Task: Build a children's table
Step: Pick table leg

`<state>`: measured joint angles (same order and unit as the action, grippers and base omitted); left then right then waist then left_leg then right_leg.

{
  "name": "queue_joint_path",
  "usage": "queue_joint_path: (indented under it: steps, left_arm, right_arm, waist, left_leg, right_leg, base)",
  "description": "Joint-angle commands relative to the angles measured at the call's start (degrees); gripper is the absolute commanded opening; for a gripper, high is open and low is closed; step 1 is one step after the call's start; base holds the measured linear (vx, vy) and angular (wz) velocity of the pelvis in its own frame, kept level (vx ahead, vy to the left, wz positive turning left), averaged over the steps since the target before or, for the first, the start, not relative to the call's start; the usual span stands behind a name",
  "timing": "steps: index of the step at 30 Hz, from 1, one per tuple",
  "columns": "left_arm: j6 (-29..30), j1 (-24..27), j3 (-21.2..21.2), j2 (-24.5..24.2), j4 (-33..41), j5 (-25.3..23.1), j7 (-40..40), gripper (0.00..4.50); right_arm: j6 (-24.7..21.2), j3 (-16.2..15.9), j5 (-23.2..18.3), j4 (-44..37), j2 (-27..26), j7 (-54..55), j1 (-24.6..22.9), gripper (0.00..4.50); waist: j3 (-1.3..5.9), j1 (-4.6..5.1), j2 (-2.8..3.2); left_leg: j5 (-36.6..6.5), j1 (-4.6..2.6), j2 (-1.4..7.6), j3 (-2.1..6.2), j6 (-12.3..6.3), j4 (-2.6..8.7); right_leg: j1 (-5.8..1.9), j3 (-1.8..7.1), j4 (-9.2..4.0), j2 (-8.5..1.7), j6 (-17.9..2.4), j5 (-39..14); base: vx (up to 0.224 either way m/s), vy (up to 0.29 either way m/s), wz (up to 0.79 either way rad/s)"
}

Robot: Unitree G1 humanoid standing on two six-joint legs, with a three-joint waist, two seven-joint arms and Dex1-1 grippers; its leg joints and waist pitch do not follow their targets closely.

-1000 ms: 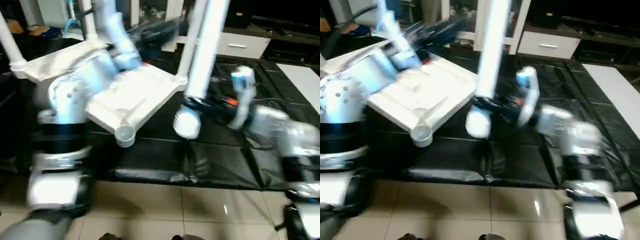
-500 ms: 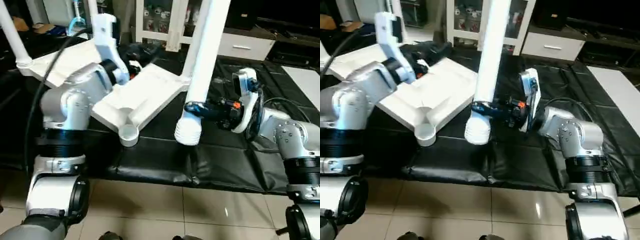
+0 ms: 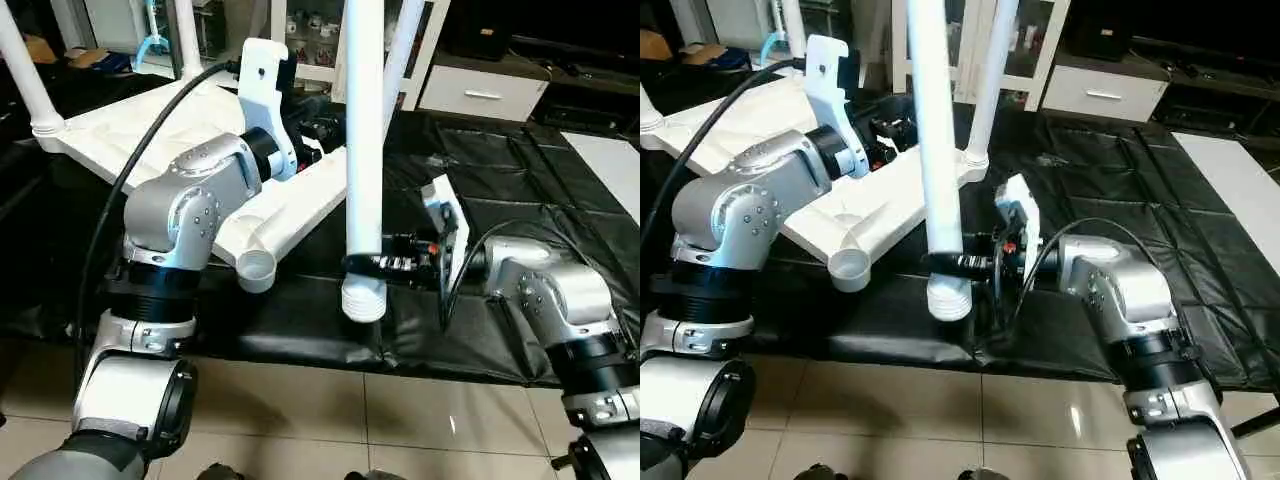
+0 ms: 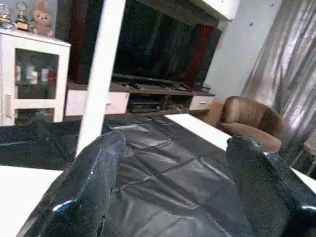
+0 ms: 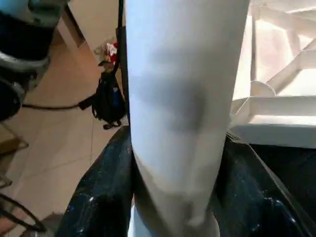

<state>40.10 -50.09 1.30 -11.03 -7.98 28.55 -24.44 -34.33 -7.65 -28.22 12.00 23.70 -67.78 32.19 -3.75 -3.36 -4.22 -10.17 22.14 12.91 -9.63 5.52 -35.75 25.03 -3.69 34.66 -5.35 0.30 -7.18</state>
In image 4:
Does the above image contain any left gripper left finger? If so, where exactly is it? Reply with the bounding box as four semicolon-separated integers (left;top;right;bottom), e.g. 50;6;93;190
17;131;127;237

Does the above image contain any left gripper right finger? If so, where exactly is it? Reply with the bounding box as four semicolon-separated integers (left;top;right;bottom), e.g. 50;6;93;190
226;135;316;237

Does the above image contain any white plastic table leg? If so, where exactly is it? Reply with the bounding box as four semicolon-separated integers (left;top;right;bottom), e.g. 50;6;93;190
74;0;127;157

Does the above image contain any brown leather armchair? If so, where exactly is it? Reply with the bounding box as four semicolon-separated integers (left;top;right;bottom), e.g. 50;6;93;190
206;96;286;152

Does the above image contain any black work mat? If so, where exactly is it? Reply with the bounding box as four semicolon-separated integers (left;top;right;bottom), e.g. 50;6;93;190
0;113;277;237

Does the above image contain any white flat board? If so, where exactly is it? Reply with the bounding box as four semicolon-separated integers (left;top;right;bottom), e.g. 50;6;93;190
165;113;316;194

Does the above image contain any black media player box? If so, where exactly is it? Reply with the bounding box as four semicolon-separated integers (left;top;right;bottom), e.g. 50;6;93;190
129;98;166;113

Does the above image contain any small white drawer unit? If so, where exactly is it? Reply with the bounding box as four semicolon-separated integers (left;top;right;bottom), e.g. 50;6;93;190
189;95;216;112

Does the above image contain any grey window curtain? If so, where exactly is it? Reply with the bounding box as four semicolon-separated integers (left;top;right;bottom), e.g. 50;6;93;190
241;0;316;166

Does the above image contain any white glass-door cabinet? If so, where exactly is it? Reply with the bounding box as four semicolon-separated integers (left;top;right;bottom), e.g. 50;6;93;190
0;28;72;127

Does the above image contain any black flat screen television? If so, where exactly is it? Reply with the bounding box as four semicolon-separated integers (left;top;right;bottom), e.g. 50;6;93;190
81;0;220;92

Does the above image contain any plush toy figure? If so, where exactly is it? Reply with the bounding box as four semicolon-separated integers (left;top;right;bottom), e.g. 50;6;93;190
31;0;56;38

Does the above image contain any gold trophy figure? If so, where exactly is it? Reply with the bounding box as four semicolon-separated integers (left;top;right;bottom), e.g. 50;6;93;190
14;1;29;32
0;4;12;29

